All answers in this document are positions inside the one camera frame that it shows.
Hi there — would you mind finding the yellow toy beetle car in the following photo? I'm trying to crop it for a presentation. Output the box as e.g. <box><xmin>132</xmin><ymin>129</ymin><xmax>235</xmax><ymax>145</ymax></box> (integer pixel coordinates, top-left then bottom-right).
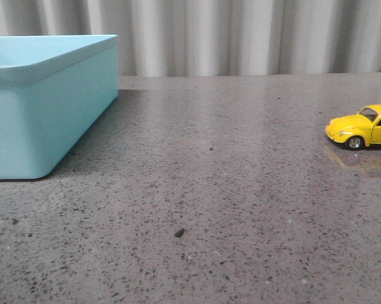
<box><xmin>325</xmin><ymin>104</ymin><xmax>381</xmax><ymax>150</ymax></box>

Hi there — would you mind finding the light blue plastic box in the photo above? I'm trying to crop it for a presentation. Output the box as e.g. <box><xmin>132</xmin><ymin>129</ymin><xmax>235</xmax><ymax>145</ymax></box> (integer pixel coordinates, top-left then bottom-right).
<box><xmin>0</xmin><ymin>35</ymin><xmax>118</xmax><ymax>180</ymax></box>

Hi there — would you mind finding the small black debris chip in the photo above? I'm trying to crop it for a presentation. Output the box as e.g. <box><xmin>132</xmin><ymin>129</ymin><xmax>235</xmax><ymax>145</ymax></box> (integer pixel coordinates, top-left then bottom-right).
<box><xmin>174</xmin><ymin>228</ymin><xmax>185</xmax><ymax>238</ymax></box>

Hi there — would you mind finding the grey pleated curtain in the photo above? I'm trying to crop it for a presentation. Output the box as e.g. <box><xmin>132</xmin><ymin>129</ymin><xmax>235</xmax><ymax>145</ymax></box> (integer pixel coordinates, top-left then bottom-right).
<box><xmin>0</xmin><ymin>1</ymin><xmax>381</xmax><ymax>77</ymax></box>

